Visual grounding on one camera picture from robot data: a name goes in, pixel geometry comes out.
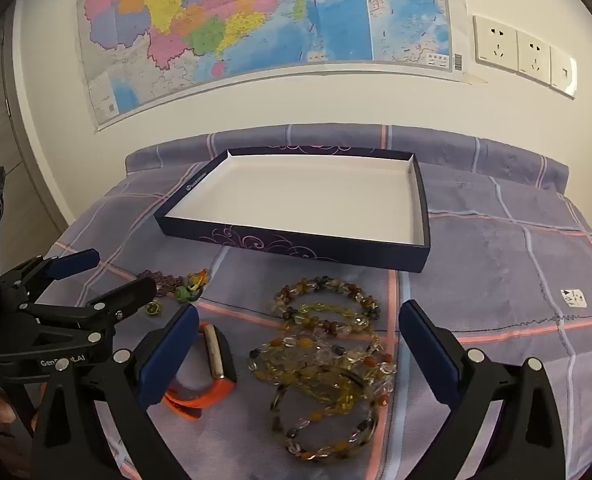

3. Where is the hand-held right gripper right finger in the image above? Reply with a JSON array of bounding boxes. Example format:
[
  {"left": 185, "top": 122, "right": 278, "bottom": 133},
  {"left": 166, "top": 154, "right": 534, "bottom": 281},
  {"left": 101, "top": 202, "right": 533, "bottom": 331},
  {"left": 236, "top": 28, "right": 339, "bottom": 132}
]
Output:
[{"left": 398, "top": 299, "right": 567, "bottom": 480}]

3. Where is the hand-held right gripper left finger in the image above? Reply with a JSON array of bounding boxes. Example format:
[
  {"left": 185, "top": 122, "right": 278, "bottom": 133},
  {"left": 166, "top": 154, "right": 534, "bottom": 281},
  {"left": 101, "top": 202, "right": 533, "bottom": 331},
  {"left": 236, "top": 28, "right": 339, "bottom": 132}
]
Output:
[{"left": 30, "top": 304, "right": 200, "bottom": 480}]

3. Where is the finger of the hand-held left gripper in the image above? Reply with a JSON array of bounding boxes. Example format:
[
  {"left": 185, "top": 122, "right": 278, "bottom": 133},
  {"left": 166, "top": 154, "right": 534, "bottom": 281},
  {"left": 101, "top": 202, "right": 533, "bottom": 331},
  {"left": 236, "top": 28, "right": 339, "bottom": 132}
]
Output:
[
  {"left": 20, "top": 276, "right": 158, "bottom": 344},
  {"left": 0, "top": 248, "right": 101, "bottom": 307}
]

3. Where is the purple bead necklace green bead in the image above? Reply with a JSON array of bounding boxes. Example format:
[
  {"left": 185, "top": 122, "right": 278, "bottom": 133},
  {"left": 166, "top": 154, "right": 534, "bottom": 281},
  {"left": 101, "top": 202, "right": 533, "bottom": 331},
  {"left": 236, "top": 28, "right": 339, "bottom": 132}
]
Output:
[{"left": 138, "top": 269, "right": 195, "bottom": 304}]

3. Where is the orange smartwatch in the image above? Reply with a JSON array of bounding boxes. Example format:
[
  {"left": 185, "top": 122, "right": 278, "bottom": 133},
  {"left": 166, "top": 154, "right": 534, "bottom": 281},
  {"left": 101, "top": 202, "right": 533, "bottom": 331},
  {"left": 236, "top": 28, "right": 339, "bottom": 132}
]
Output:
[{"left": 163, "top": 322, "right": 238, "bottom": 420}]

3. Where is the yellow-green glass pendant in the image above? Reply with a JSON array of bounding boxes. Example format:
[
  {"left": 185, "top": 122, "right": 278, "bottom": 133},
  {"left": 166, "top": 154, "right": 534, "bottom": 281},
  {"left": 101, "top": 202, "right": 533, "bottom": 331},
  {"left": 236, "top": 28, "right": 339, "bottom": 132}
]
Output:
[{"left": 186, "top": 268, "right": 211, "bottom": 291}]

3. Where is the amber bangle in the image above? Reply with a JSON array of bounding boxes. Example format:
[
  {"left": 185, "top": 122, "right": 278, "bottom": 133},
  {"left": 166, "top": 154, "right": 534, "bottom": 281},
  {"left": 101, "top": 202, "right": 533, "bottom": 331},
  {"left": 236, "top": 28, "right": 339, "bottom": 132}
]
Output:
[{"left": 270, "top": 366, "right": 383, "bottom": 456}]

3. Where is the yellow bead necklace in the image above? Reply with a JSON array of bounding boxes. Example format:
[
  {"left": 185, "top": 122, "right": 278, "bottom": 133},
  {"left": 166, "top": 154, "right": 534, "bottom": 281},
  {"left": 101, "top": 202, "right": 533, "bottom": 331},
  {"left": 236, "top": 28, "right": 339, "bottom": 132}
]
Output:
[{"left": 248, "top": 302, "right": 377, "bottom": 413}]

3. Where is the mixed stone chip bracelet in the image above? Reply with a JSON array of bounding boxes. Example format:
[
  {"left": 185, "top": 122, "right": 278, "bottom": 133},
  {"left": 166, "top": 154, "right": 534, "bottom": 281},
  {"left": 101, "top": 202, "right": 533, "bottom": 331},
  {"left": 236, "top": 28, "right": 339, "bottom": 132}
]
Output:
[{"left": 271, "top": 276, "right": 381, "bottom": 333}]

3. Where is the mixed bead chain necklace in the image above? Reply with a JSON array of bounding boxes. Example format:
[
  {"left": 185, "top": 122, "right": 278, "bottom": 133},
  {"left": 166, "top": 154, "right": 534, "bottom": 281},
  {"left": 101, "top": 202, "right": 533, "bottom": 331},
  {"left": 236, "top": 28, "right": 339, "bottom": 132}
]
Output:
[{"left": 248, "top": 332, "right": 397, "bottom": 464}]

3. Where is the dark purple shallow box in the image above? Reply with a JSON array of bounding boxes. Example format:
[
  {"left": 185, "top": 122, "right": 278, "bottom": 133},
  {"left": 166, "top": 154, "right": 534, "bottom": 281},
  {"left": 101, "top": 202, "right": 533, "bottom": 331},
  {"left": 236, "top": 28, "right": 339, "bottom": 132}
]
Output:
[{"left": 154, "top": 147, "right": 431, "bottom": 274}]

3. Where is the purple plaid blanket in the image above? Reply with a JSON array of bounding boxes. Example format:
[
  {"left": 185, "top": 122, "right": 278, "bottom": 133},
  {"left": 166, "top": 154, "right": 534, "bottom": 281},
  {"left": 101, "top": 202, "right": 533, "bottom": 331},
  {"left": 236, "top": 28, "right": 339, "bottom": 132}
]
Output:
[{"left": 33, "top": 124, "right": 592, "bottom": 480}]

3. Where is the colourful wall map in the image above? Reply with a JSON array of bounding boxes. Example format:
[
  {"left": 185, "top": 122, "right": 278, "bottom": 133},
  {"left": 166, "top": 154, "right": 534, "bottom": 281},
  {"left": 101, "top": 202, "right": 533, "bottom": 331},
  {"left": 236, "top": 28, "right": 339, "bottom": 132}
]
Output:
[{"left": 77, "top": 0, "right": 469, "bottom": 132}]

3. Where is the white wall switch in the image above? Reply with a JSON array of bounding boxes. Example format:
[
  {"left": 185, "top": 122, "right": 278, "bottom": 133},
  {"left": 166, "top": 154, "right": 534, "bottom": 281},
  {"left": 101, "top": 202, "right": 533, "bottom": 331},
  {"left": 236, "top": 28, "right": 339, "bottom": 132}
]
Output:
[{"left": 550, "top": 46, "right": 579, "bottom": 99}]

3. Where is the white wall socket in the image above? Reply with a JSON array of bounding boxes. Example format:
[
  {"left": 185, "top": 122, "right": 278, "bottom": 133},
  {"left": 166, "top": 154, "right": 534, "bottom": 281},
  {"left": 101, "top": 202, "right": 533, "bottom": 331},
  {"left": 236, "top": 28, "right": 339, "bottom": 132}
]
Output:
[
  {"left": 517, "top": 30, "right": 552, "bottom": 84},
  {"left": 473, "top": 15, "right": 520, "bottom": 74}
]

